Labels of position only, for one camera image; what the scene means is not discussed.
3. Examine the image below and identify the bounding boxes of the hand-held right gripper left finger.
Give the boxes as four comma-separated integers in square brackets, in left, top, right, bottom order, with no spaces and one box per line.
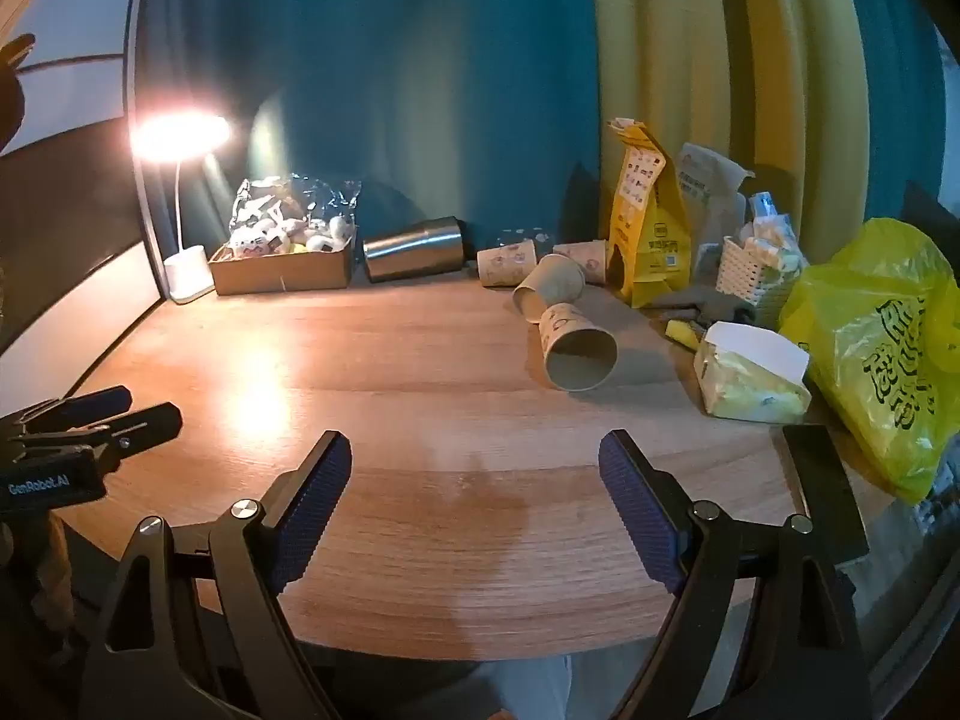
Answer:
[79,430,353,720]

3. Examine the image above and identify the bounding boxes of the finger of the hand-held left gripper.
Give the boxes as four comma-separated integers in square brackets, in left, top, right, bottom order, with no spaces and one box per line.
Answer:
[0,385,134,440]
[13,402,184,467]

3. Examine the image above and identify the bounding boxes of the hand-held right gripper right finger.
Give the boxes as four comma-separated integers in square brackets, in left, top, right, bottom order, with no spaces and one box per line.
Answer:
[598,429,875,720]

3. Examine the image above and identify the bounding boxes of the printed paper cup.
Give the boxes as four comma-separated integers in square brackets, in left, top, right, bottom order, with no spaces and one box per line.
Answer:
[512,253,587,324]
[538,302,620,394]
[477,238,540,289]
[553,238,609,287]

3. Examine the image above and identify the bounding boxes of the white desk lamp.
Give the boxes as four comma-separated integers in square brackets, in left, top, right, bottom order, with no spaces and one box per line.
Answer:
[131,111,231,306]

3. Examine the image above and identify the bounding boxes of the yellow tissue pack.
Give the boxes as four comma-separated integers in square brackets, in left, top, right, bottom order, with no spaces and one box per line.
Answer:
[692,320,813,423]

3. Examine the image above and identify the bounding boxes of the yellow sponge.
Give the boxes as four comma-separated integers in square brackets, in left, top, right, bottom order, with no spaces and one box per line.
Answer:
[665,318,710,350]

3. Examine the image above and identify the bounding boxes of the brown cardboard box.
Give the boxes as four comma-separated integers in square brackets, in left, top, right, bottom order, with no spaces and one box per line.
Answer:
[208,229,354,297]

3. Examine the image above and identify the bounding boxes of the white woven basket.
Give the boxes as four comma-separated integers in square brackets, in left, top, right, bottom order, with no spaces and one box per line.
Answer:
[715,235,808,325]

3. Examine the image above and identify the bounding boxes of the clear bag of small toys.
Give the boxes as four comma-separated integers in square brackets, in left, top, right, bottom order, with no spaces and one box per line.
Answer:
[229,175,363,256]

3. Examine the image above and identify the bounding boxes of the yellow paper bag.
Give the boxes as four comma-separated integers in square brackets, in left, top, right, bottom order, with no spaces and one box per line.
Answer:
[605,117,693,309]

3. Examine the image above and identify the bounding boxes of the steel tumbler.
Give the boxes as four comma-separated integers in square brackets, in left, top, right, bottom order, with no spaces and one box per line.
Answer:
[363,216,467,284]

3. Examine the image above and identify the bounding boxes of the yellow plastic shopping bag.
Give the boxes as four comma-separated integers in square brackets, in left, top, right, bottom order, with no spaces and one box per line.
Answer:
[778,217,960,508]

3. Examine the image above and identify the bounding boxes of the pale yellow packets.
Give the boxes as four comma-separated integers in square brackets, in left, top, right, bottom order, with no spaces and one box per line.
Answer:
[739,214,809,271]

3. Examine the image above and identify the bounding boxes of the grey paper package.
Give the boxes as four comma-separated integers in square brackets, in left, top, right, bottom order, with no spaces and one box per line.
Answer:
[678,142,755,280]

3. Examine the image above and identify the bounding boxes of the teal curtain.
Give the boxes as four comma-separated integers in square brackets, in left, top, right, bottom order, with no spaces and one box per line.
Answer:
[139,0,602,256]

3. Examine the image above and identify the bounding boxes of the yellow curtain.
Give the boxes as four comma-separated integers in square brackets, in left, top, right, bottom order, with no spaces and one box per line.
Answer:
[588,0,877,256]

